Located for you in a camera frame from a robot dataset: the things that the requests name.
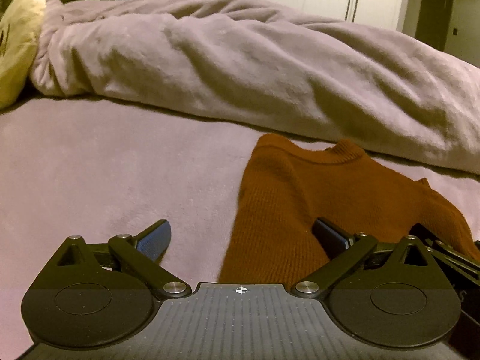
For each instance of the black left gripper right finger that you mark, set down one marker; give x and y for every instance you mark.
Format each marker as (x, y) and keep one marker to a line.
(361, 267)

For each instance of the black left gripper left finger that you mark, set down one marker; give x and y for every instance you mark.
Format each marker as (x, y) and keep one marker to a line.
(125, 267)

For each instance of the rust orange knit sweater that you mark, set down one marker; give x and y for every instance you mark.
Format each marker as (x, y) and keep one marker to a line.
(286, 188)

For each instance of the pink bed sheet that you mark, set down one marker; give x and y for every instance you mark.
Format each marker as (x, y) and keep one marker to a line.
(97, 168)

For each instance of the grey fleece blanket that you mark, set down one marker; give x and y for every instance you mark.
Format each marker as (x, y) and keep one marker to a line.
(264, 64)

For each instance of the cream plush cat toy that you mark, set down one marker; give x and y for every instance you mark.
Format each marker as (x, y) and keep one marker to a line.
(20, 31)

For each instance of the dark door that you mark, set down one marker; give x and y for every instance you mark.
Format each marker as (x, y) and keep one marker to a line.
(433, 22)

